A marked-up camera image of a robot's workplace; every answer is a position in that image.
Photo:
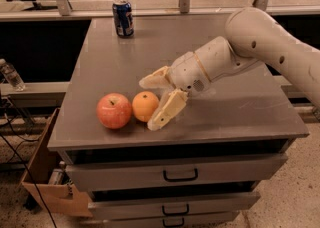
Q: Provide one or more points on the grey drawer cabinet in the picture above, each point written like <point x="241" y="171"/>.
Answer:
<point x="247" y="114"/>

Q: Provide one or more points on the clear plastic water bottle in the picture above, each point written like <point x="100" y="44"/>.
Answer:
<point x="11" y="75"/>

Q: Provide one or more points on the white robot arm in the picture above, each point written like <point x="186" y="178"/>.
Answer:
<point x="251" y="36"/>

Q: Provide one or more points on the brown cardboard box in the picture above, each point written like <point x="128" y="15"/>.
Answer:
<point x="63" y="199"/>

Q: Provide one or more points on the bottom grey drawer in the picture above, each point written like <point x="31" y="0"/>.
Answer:
<point x="167" y="222"/>

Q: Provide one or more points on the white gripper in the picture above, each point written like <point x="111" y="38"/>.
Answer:
<point x="187" y="72"/>

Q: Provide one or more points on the red apple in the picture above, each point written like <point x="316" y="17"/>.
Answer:
<point x="114" y="110"/>

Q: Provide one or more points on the grey drawer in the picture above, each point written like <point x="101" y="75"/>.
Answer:
<point x="175" y="172"/>
<point x="173" y="206"/>
<point x="167" y="222"/>

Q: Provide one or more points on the top grey drawer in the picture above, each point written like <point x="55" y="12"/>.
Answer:
<point x="175" y="172"/>

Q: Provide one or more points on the blue soda can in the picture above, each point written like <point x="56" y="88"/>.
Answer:
<point x="123" y="20"/>

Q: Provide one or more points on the middle grey drawer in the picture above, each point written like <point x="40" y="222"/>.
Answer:
<point x="173" y="206"/>

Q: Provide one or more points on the orange fruit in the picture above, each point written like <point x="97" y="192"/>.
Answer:
<point x="144" y="104"/>

